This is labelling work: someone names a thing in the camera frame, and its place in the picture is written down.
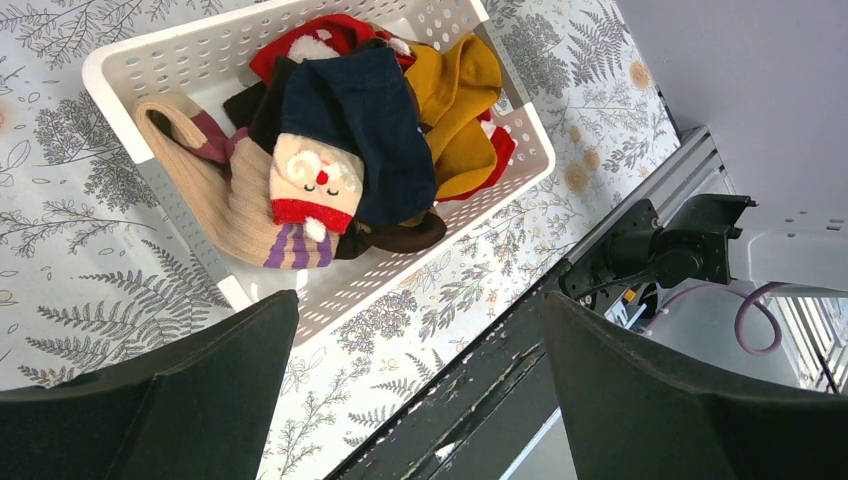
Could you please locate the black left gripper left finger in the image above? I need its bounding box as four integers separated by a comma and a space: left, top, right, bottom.
1, 290, 299, 479

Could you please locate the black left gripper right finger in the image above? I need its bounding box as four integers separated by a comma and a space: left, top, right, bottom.
541, 292, 847, 479

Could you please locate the purple striped beige sock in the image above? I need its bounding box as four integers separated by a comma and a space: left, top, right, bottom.
133, 92, 339, 270

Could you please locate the dark brown sock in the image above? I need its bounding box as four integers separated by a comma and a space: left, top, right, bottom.
223, 56, 447, 260

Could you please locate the white plastic basket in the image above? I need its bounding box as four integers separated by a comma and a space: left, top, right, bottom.
82, 1, 555, 343

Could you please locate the navy blue sock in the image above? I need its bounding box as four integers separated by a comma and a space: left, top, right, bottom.
269, 47, 438, 241

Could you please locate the mustard yellow striped sock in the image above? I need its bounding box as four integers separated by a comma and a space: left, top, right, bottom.
405, 35, 502, 201

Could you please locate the red white striped sock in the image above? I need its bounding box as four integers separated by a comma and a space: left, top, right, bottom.
436, 110, 517, 202

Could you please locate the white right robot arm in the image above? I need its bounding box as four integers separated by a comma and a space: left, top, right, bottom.
559, 194, 847, 300

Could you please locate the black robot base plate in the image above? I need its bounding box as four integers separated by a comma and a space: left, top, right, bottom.
329, 199, 660, 479

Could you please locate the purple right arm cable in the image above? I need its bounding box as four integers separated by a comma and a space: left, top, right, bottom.
642, 281, 793, 357

